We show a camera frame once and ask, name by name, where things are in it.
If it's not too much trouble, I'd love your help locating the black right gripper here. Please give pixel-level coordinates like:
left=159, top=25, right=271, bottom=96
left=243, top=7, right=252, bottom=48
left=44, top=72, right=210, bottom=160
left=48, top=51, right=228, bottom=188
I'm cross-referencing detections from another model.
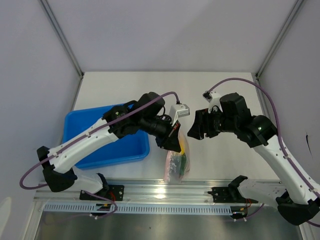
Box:
left=187, top=106, right=238, bottom=140

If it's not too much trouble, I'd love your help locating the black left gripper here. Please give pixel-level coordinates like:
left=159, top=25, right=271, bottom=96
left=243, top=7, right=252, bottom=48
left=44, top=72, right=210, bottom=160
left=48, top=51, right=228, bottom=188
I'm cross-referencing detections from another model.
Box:
left=140, top=115, right=181, bottom=153

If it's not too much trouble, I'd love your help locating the yellow toy pepper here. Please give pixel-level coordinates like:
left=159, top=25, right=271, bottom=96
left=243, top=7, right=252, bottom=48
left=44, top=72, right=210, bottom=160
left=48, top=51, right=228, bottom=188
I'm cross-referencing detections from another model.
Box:
left=179, top=137, right=188, bottom=155

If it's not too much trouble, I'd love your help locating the green toy cucumber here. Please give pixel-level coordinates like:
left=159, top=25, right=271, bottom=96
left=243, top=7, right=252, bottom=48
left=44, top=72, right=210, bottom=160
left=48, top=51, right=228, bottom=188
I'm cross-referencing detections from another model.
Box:
left=178, top=153, right=188, bottom=177

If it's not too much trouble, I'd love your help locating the clear zip top bag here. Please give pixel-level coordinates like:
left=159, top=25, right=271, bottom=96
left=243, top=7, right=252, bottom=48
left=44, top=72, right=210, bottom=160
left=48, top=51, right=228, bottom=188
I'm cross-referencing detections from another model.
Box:
left=163, top=130, right=191, bottom=184

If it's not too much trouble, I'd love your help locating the blue plastic bin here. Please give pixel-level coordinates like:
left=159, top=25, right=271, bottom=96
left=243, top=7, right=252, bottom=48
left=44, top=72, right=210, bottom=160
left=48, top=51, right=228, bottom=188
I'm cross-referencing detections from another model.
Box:
left=62, top=105, right=150, bottom=170

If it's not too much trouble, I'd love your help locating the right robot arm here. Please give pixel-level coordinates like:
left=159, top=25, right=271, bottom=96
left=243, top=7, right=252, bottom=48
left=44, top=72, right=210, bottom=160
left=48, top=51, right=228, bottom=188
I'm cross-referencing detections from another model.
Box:
left=187, top=91, right=320, bottom=226

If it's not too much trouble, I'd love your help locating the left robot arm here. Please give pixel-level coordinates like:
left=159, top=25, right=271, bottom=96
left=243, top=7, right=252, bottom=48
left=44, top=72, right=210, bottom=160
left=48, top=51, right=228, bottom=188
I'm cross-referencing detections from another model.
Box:
left=37, top=92, right=181, bottom=200

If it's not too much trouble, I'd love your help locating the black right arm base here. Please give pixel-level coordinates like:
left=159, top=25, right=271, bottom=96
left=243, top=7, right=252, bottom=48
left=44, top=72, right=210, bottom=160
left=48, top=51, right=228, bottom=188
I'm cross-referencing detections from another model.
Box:
left=207, top=186, right=258, bottom=204

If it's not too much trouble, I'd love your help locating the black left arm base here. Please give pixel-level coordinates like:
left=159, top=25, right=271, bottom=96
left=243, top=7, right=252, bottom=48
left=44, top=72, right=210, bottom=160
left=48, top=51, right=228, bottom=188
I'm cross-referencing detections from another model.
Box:
left=79, top=184, right=125, bottom=201

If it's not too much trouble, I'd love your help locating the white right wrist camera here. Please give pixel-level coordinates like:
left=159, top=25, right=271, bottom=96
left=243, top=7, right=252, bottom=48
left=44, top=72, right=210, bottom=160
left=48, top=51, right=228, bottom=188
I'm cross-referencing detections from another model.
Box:
left=202, top=90, right=222, bottom=114

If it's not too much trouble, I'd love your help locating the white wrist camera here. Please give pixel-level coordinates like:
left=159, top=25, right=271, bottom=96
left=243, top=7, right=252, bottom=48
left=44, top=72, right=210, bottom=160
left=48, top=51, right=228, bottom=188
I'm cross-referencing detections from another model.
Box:
left=202, top=90, right=222, bottom=114
left=169, top=103, right=190, bottom=126

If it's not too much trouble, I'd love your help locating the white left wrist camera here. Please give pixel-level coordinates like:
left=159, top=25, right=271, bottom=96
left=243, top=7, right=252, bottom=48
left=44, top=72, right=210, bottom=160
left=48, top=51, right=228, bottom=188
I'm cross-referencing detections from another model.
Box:
left=169, top=103, right=190, bottom=126

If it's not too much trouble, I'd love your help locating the aluminium mounting rail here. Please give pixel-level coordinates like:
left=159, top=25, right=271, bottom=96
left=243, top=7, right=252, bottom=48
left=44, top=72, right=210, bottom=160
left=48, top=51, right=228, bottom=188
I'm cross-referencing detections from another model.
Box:
left=33, top=178, right=291, bottom=206

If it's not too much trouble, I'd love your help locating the white slotted cable duct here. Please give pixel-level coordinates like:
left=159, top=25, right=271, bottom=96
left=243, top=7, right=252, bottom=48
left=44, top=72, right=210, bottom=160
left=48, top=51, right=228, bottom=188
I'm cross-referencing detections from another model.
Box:
left=43, top=202, right=233, bottom=216

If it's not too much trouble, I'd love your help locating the right aluminium frame post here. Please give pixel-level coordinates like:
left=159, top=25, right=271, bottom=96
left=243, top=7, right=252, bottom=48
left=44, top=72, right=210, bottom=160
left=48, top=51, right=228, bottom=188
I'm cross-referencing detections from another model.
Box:
left=255, top=0, right=307, bottom=80

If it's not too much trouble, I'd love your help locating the aluminium frame post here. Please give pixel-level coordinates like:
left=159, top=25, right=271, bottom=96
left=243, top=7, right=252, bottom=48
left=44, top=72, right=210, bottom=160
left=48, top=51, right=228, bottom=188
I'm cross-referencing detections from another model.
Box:
left=255, top=0, right=307, bottom=80
left=38, top=0, right=84, bottom=78

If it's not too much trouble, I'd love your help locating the left aluminium frame post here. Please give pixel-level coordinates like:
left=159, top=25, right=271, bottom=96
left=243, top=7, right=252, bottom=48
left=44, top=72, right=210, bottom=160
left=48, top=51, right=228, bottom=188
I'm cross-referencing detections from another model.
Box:
left=38, top=0, right=84, bottom=78

